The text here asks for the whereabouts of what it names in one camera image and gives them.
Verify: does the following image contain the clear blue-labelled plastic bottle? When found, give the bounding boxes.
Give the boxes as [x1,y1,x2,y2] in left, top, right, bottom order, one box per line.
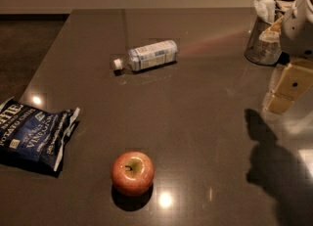
[112,40,178,72]

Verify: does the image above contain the blue potato chips bag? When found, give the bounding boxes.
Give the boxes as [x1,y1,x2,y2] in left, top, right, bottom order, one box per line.
[0,98,80,171]

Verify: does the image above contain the red apple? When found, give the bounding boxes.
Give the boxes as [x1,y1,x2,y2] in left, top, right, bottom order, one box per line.
[112,152,155,197]

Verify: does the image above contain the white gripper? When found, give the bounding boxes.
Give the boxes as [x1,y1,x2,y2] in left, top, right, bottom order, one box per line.
[265,0,313,114]

